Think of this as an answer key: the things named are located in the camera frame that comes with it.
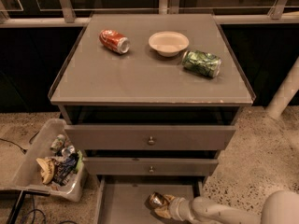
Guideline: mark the red soda can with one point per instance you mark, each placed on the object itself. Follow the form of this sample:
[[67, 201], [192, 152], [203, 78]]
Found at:
[[114, 41]]

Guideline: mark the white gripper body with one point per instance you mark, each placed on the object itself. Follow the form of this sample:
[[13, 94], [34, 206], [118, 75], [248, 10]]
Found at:
[[178, 207]]

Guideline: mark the orange soda can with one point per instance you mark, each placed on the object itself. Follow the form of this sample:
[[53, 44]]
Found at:
[[157, 200]]

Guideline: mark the grey top drawer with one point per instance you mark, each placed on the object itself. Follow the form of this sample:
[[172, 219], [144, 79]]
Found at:
[[150, 137]]

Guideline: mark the crumpled tan paper bag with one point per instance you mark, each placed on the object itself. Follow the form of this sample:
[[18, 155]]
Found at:
[[47, 169]]

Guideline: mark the metal window railing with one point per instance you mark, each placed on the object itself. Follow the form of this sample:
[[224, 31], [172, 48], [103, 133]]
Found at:
[[71, 13]]

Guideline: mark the dark snack wrapper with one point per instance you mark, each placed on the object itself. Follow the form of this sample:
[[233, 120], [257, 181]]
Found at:
[[64, 168]]

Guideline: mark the clear plastic bin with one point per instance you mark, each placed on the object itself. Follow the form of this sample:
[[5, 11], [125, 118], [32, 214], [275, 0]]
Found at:
[[28, 177]]

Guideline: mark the silver can in bin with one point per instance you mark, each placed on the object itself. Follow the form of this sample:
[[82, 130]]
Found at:
[[67, 151]]

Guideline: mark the grey middle drawer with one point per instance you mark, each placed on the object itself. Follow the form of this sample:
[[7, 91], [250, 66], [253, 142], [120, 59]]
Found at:
[[150, 166]]

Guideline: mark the white paper bowl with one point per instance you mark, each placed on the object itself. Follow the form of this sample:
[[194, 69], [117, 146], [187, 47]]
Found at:
[[168, 44]]

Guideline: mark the grey drawer cabinet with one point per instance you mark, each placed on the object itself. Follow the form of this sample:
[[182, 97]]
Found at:
[[97, 86]]

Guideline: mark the white diagonal pole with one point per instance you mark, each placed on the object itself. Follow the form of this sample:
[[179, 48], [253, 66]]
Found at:
[[288, 88]]

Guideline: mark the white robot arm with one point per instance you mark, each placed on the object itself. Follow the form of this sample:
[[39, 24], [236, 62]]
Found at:
[[281, 207]]

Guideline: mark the grey bottom drawer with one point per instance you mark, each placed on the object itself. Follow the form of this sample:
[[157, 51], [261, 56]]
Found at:
[[125, 199]]

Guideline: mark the grey drawer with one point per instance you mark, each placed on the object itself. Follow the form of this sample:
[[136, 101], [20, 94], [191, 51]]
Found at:
[[125, 199], [150, 137], [150, 166]]

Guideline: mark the green soda can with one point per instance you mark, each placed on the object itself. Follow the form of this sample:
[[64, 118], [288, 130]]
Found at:
[[202, 63]]

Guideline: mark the small can in bin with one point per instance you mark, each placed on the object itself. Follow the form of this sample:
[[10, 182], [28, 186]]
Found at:
[[58, 143]]

